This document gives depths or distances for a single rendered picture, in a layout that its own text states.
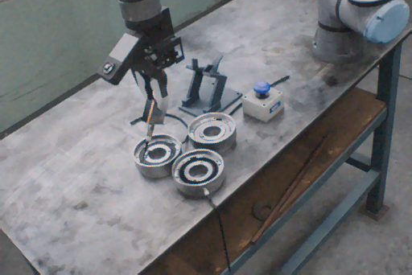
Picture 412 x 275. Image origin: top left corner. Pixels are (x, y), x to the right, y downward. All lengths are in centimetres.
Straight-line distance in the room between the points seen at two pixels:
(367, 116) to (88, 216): 91
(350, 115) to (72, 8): 164
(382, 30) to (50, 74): 193
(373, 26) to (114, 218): 70
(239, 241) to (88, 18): 181
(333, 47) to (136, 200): 65
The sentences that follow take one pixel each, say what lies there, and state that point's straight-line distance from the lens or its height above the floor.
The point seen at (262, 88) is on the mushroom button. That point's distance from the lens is 112.
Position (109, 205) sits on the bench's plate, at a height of 80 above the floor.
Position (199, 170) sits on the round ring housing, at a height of 81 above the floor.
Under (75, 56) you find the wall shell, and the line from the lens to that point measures 276.
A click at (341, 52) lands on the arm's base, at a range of 133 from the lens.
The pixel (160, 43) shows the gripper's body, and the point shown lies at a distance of 95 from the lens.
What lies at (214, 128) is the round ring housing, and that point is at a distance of 111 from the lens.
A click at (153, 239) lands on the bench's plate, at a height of 80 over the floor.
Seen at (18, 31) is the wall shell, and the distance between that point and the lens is 256.
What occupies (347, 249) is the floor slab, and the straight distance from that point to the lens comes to 189.
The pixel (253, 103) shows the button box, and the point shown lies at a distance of 113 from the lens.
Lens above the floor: 151
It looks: 38 degrees down
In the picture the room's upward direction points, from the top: 11 degrees counter-clockwise
